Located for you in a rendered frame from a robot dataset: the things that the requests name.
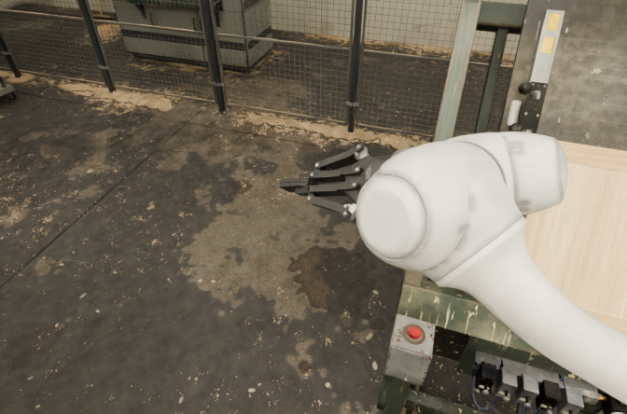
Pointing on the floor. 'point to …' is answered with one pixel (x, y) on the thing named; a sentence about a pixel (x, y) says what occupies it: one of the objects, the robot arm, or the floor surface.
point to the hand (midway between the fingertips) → (299, 185)
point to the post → (396, 399)
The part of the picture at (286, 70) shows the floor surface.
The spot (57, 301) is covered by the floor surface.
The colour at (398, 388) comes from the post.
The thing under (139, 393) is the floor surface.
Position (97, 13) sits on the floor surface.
